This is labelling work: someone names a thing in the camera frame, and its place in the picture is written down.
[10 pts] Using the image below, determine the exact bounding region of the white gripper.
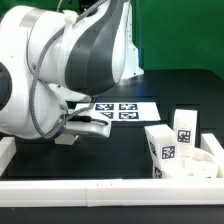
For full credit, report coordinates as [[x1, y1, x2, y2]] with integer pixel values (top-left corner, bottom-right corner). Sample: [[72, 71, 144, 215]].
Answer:
[[63, 111, 111, 138]]

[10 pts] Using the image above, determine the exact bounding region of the white round stool seat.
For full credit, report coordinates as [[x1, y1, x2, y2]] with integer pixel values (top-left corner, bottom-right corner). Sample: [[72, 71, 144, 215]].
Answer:
[[152, 146, 219, 180]]

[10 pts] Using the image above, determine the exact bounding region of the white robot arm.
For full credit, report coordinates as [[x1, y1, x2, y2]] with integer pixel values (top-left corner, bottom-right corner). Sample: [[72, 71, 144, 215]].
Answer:
[[0, 0, 136, 139]]

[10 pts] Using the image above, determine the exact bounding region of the white marker sheet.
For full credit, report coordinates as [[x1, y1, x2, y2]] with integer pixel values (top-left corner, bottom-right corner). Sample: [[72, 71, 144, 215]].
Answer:
[[74, 101, 161, 123]]

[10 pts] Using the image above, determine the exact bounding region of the white left fence bar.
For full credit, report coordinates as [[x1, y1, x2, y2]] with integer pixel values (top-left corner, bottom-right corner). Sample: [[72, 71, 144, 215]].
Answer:
[[0, 137, 16, 176]]

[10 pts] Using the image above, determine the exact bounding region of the white fence bar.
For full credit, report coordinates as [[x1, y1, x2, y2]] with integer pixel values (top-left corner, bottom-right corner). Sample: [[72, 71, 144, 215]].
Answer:
[[0, 178, 224, 207], [0, 137, 16, 176], [200, 133, 224, 178]]

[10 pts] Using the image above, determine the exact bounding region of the white front fence bar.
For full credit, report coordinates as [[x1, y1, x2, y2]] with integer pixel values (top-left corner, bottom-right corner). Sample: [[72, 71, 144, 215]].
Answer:
[[0, 178, 224, 207]]

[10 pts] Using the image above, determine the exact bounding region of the white right fence bar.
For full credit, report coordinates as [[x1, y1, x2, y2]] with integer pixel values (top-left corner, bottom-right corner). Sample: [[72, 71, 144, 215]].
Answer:
[[200, 133, 224, 178]]

